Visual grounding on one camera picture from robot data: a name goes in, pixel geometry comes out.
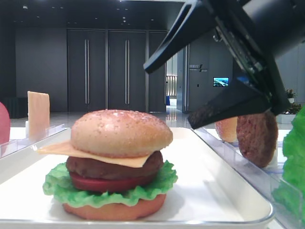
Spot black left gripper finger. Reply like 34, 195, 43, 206
143, 0, 214, 73

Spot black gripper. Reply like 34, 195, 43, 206
188, 0, 305, 129

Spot sesame bun top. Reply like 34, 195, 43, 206
71, 110, 173, 158

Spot spare brown meat patty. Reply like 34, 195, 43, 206
236, 111, 278, 168

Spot spare green lettuce leaf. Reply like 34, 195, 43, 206
273, 107, 305, 226

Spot red tomato on burger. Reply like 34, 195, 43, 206
69, 172, 157, 193

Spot spare standing cheese slice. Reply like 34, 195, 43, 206
27, 91, 50, 141

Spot yellow cheese slice on burger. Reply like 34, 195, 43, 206
37, 141, 150, 168

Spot green lettuce on burger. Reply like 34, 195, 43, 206
42, 160, 178, 208

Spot spare red tomato slice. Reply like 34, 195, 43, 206
0, 103, 10, 145

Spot spare bun half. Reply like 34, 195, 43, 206
215, 117, 237, 143

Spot potted plant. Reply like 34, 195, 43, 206
284, 89, 302, 115

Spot white rectangular tray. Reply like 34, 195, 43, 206
0, 128, 274, 229

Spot dark double doors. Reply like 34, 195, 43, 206
67, 29, 166, 112

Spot bottom bun on burger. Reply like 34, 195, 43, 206
63, 194, 166, 221

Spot brown patty on burger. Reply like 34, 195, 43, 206
66, 151, 163, 180

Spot wall display screen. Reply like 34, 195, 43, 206
213, 77, 229, 87

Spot clear bun holder rail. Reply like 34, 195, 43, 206
194, 128, 305, 229

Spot clear left holder rail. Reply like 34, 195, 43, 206
0, 121, 67, 158

